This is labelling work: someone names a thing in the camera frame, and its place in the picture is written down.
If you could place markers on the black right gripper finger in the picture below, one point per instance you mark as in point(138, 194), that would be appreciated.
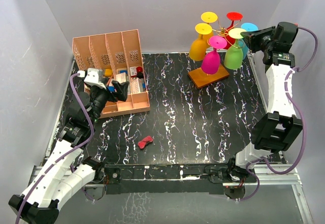
point(263, 32)
point(259, 43)

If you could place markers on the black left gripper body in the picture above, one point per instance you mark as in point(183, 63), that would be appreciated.
point(100, 96)

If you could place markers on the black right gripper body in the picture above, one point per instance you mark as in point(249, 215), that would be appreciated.
point(269, 44)

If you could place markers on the blue wine glass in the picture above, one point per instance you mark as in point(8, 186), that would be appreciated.
point(247, 27)

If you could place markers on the green wine glass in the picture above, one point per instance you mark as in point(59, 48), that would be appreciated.
point(234, 56)

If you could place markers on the pink wine glass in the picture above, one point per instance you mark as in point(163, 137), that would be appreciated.
point(211, 61)

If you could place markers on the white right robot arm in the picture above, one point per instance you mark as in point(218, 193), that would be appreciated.
point(279, 127)

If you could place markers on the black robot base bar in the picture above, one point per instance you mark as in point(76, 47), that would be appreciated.
point(175, 178)

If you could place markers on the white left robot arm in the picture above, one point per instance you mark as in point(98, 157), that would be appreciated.
point(43, 199)

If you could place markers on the red wine glass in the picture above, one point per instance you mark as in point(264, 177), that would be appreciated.
point(235, 18)

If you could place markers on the rear yellow wine glass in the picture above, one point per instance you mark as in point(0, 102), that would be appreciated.
point(208, 18)

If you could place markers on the front orange wine glass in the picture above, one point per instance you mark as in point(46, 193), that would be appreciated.
point(199, 46)

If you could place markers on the white red box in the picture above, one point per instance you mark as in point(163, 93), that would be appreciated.
point(137, 81)

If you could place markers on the yellow block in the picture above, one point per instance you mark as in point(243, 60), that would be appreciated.
point(108, 72)

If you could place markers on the peach plastic file organizer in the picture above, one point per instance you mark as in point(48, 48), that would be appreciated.
point(116, 51)

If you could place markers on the red bone-shaped toy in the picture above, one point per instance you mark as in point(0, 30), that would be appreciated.
point(144, 142)

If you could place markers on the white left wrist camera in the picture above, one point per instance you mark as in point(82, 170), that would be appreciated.
point(93, 77)

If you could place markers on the gold wire rack wooden base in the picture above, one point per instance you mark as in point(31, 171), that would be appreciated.
point(201, 79)

